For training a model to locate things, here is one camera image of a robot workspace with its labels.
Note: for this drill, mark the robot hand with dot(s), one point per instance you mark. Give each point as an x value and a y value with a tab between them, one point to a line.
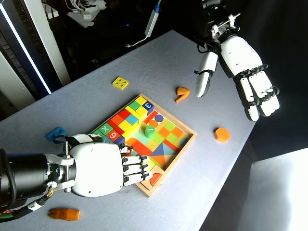
238	57
96	168

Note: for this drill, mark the green wooden cylinder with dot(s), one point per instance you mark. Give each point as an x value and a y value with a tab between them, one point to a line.
149	132

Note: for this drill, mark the blue two-hole block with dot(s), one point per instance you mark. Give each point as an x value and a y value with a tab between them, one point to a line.
49	134

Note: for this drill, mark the orange hexagon block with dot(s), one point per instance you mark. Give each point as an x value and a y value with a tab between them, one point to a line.
222	134

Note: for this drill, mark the yellow four-hole block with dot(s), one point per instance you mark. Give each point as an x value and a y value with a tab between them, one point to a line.
121	82

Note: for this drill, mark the green cube with letter Y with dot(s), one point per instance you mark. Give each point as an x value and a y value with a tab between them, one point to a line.
96	133

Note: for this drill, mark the blue wooden bar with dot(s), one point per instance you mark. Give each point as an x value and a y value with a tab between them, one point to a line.
119	140

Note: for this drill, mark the red cube with white digit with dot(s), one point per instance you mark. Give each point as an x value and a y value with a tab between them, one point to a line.
113	135

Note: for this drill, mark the green cube with letter X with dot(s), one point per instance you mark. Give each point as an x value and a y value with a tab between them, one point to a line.
105	129

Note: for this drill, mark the red wooden bar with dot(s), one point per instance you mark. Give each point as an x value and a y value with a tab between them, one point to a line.
111	127

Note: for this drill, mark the yellow wooden cube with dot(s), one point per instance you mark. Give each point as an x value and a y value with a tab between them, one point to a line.
140	100
142	111
152	164
124	125

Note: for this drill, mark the yellow wooden bar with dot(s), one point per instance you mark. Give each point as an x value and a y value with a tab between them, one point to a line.
132	130
132	112

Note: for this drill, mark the toy fried orange piece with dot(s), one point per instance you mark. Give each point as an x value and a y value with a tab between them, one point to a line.
63	214

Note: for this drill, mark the teal wooden cube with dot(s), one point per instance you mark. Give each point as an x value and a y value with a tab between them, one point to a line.
132	119

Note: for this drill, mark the toy fried chicken drumstick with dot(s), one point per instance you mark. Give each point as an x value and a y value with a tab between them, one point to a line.
183	91

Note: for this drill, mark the wooden puzzle tray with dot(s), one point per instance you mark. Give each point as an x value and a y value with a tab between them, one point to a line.
163	154

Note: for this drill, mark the green wooden cube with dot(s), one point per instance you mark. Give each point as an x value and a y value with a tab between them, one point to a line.
134	105

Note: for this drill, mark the blue cube with digit 3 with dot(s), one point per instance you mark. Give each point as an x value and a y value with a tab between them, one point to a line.
148	106

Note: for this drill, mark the grey table cloth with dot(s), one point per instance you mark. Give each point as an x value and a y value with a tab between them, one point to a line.
156	67

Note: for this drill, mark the white USB hub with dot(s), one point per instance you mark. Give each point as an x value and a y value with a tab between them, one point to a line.
151	24

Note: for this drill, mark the lit white light strip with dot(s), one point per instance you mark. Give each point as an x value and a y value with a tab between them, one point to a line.
24	48

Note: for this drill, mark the white backdrop sheet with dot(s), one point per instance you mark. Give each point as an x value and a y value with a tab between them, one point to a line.
284	192

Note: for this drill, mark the white plastic device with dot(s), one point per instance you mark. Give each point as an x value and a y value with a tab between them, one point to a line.
84	18

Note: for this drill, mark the white frame post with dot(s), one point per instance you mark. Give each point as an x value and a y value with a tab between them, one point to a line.
48	36
12	84

